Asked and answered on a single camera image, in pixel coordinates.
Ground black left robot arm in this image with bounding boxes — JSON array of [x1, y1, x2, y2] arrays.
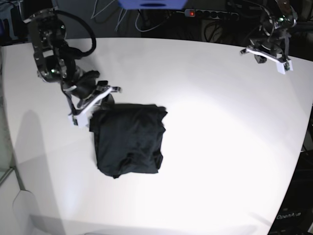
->
[[240, 0, 298, 74]]

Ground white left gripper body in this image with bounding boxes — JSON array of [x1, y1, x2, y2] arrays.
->
[[240, 46, 293, 74]]

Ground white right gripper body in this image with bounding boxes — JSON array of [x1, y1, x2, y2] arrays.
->
[[67, 80, 122, 128]]

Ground black OpenArm base box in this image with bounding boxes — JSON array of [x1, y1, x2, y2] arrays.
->
[[269, 150, 313, 235]]

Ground dark long-sleeve shirt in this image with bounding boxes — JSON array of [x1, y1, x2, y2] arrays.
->
[[89, 104, 167, 179]]

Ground blue plastic bin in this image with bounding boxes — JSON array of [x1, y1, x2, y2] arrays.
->
[[118, 0, 187, 10]]

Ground grey cables on floor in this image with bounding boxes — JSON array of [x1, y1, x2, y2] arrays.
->
[[90, 0, 172, 33]]

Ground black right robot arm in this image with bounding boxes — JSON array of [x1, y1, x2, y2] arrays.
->
[[24, 8, 121, 127]]

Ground white power strip red switch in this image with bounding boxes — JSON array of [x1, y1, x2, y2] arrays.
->
[[183, 9, 239, 21]]

